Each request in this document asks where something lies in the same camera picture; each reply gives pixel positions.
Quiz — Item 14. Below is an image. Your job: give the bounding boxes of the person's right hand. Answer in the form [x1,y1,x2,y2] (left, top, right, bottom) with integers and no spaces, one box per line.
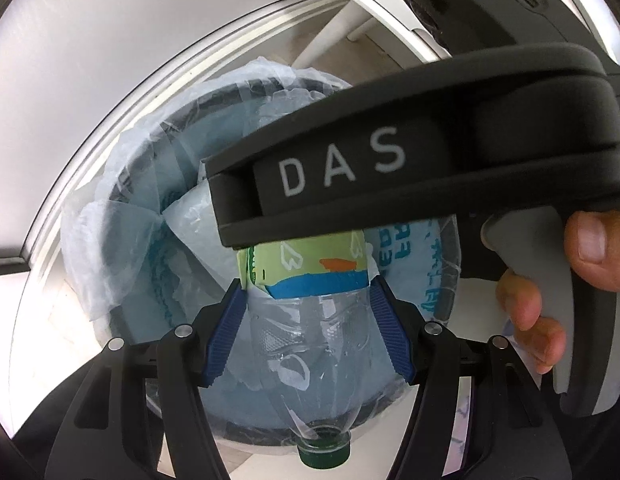
[494,209,620,376]

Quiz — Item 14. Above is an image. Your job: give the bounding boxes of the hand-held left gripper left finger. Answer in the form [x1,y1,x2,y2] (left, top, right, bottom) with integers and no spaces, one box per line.
[42,279,248,480]

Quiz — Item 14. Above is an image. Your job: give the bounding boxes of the white furniture frame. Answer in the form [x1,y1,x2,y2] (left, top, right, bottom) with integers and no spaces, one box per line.
[324,0,455,63]

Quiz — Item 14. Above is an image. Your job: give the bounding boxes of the bin with clear plastic liner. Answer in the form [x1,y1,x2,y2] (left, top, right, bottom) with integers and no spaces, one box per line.
[60,52,463,441]

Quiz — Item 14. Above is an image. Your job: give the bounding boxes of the grey trash bin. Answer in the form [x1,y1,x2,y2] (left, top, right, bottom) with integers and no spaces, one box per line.
[97,72,465,456]

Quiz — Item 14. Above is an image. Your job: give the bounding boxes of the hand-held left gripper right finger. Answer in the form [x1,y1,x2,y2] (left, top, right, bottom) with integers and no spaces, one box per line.
[370,276,583,480]

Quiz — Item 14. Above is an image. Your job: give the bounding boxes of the clear plastic bottle green cap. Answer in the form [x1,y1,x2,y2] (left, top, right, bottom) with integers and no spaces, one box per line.
[235,230,378,470]

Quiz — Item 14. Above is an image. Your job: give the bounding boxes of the white baseboard moulding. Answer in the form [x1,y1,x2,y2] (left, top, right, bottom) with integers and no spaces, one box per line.
[17,0,351,261]

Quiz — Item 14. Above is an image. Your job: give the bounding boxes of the white printed plastic bag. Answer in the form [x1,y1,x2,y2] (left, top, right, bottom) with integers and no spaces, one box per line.
[450,385,476,463]

